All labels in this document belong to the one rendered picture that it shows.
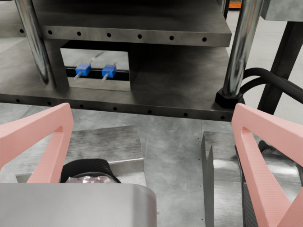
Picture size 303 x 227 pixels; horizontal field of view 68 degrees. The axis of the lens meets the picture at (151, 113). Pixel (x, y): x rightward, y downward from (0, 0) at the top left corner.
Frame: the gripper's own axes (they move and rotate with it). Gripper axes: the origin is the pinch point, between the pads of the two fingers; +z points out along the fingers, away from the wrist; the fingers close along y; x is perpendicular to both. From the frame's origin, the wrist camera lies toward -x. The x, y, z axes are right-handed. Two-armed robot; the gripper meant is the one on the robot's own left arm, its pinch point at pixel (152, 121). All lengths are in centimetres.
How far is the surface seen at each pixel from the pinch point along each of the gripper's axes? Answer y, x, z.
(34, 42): 44, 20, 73
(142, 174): 2.1, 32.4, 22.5
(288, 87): -42, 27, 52
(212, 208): -11.3, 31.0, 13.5
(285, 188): -24.5, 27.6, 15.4
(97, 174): 12.1, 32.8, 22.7
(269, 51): -178, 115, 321
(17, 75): 64, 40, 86
